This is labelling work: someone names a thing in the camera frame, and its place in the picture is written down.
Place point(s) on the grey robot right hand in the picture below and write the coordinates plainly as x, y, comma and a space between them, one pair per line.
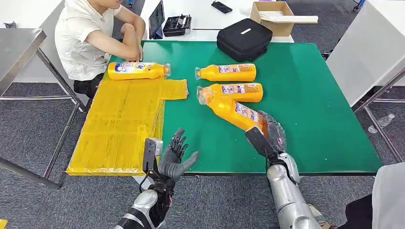
274, 132

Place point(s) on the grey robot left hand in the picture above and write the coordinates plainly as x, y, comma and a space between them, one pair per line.
172, 161

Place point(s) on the orange drink bottle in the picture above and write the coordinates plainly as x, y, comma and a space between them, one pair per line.
227, 72
136, 70
231, 110
243, 93

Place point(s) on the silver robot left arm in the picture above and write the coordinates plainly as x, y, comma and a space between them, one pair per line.
148, 205

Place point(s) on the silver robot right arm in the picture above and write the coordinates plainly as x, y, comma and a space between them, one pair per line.
288, 196

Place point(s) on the white table leg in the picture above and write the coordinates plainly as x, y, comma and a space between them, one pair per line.
138, 180

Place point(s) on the green table mat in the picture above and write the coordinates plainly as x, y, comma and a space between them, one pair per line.
316, 104

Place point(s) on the yellow plastic sheet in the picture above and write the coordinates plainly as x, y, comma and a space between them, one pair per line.
120, 126

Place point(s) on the black zipper case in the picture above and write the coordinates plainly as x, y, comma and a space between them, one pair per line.
243, 39

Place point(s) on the clear plastic water bottle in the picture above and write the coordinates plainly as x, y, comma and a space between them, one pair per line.
382, 122

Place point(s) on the open cardboard box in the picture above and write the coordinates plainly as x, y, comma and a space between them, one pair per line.
272, 23

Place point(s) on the white sheet in cardboard box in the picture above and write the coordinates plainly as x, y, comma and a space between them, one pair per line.
291, 18

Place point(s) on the white table with metal legs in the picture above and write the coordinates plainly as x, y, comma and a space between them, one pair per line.
367, 53

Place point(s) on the person beside robot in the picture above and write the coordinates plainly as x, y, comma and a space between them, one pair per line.
389, 199

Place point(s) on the black plastic tray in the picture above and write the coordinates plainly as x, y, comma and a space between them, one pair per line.
176, 25

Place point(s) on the black smartphone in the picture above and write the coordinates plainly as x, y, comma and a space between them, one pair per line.
221, 7

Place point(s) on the black tablet on stand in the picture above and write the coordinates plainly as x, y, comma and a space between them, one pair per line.
156, 20

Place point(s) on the white desk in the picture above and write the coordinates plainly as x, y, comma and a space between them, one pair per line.
196, 12

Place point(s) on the seated person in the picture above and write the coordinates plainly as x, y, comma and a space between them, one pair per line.
79, 41

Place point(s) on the small yellow object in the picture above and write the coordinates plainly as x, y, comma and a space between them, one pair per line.
2, 223

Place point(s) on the steel bench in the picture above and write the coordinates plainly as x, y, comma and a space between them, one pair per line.
19, 53

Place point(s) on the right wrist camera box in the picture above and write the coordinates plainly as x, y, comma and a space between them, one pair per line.
259, 142

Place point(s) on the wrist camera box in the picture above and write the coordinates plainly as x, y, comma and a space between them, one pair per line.
151, 155
259, 142

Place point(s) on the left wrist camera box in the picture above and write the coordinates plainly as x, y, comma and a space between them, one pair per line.
151, 155

